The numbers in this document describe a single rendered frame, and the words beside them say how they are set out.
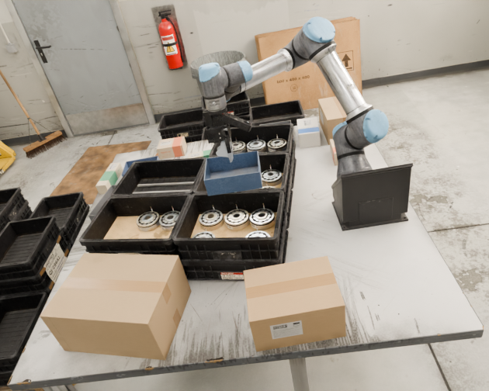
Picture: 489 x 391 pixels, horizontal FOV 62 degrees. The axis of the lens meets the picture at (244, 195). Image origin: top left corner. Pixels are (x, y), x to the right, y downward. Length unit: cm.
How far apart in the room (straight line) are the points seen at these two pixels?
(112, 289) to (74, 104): 379
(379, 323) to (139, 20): 387
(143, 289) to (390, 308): 84
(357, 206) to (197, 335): 81
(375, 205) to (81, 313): 118
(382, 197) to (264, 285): 65
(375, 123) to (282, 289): 72
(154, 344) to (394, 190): 108
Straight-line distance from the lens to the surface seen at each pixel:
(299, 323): 135
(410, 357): 227
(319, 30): 168
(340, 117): 235
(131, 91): 485
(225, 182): 144
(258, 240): 145
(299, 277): 140
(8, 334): 259
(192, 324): 156
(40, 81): 517
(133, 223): 189
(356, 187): 168
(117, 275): 155
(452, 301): 159
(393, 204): 179
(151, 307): 139
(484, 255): 281
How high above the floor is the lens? 189
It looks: 35 degrees down
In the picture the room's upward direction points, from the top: 11 degrees counter-clockwise
